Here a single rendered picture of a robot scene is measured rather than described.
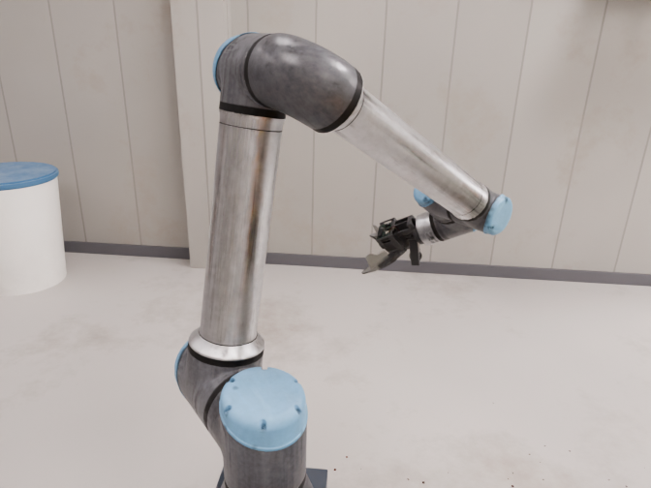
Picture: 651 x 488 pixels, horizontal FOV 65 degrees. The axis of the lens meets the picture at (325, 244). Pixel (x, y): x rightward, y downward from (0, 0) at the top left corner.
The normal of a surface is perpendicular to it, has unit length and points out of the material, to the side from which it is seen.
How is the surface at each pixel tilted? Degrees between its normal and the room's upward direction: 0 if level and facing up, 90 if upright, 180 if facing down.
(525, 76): 90
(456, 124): 90
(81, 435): 0
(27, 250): 94
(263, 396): 5
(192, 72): 90
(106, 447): 0
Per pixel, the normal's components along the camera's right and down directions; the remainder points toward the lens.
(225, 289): -0.13, 0.26
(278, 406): 0.07, -0.90
